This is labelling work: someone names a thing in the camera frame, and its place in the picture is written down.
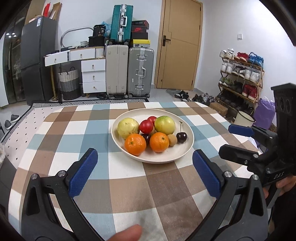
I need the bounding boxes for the red tomato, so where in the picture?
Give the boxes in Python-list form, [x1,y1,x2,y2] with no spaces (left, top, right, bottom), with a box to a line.
[139,120,154,134]
[147,116,157,126]

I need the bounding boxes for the dark cherry with stem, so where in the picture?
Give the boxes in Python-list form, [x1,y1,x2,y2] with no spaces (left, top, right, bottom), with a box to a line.
[176,121,188,144]

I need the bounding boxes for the green yellow guava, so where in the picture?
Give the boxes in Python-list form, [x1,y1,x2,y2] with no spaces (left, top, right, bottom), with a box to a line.
[154,115,176,135]

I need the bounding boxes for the left hand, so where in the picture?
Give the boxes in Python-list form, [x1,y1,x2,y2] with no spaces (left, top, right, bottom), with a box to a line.
[108,225,142,241]

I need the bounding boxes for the brown kiwi fruit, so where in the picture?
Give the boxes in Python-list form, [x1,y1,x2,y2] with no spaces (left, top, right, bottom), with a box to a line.
[167,134,178,147]

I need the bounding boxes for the stacked shoe boxes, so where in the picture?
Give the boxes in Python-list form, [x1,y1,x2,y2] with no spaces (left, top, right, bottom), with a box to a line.
[131,20,149,40]

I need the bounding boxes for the brown longan fruit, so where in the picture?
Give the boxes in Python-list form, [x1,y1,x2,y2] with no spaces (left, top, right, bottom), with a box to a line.
[149,127,156,136]

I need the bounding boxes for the small orange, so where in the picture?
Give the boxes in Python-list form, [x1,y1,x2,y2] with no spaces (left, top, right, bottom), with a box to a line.
[125,133,147,156]

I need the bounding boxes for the large orange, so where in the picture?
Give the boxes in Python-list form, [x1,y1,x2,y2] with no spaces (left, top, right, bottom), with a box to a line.
[149,132,169,153]

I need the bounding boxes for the beige suitcase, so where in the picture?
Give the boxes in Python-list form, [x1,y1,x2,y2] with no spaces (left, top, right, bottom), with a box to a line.
[106,45,129,96]

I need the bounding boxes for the cream enamel bucket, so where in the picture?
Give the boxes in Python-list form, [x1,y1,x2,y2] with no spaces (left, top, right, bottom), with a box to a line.
[234,111,255,127]

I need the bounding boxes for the right hand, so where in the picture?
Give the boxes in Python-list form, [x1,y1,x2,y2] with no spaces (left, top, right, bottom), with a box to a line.
[276,175,296,196]

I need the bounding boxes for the black refrigerator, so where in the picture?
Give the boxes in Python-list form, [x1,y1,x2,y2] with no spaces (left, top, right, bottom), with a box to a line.
[21,16,57,105]

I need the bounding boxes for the yellow black box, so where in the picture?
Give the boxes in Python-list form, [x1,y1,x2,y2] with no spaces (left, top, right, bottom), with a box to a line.
[132,39,151,48]

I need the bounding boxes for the woven laundry basket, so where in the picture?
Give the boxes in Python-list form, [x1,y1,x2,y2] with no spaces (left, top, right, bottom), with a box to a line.
[58,67,81,100]

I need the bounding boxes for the purple bag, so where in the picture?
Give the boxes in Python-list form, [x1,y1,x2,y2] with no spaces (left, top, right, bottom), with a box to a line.
[253,96,276,130]

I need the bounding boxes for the teal suitcase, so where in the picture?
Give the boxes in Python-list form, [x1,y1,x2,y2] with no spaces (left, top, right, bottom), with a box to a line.
[109,4,133,45]

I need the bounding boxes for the dark plum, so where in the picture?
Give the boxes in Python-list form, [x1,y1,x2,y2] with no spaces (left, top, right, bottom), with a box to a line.
[141,133,151,146]

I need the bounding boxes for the wooden door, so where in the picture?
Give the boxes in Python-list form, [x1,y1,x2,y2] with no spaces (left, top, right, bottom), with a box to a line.
[154,1,203,90]

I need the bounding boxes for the wooden shoe rack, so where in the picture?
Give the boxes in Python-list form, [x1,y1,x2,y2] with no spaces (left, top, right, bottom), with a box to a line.
[216,48,265,116]

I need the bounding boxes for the silver suitcase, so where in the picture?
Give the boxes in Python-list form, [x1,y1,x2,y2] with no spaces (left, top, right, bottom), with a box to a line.
[127,47,154,98]

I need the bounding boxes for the cream oval plate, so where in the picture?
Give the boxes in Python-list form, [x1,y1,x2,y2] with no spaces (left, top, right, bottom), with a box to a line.
[111,108,194,164]

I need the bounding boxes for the checkered tablecloth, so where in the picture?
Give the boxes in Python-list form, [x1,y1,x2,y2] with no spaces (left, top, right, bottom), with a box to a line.
[4,102,256,240]

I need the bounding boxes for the white drawer desk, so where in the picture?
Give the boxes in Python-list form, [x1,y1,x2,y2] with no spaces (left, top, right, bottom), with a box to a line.
[45,46,106,94]

